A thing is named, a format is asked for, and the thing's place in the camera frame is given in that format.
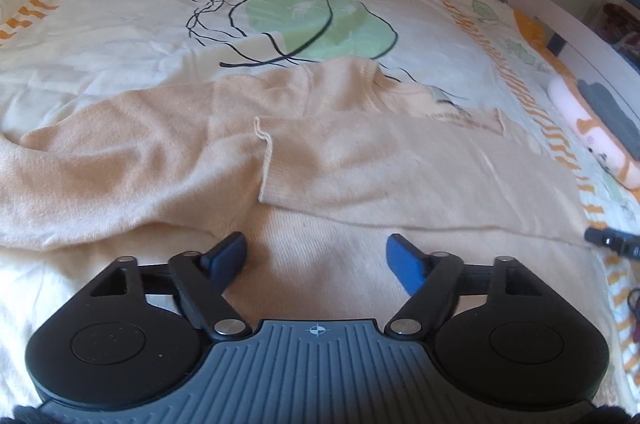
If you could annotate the leaf print bed blanket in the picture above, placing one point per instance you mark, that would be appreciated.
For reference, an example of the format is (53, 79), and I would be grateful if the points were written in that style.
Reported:
(125, 3)

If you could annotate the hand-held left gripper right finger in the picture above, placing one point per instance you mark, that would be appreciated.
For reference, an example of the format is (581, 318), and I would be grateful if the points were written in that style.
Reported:
(402, 261)

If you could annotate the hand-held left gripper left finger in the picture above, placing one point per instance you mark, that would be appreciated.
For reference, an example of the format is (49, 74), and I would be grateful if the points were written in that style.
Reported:
(227, 256)

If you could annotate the orange white plush pillow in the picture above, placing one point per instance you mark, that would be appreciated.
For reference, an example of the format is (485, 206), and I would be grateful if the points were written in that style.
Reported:
(607, 161)

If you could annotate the beige knit sweater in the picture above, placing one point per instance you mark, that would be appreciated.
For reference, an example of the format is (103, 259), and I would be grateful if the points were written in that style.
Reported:
(350, 163)

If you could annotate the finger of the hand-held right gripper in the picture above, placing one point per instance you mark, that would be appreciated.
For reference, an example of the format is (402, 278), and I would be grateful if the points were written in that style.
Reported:
(612, 241)

